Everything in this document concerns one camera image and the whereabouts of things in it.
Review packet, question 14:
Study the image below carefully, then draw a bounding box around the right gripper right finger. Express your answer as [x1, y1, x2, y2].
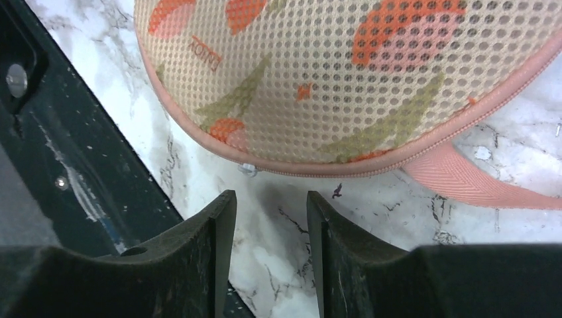
[307, 191, 561, 317]

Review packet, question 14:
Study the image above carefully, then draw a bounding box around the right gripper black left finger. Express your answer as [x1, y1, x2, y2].
[1, 190, 237, 317]

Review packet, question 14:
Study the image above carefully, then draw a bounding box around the floral mesh laundry bag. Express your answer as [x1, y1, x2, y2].
[134, 0, 561, 210]

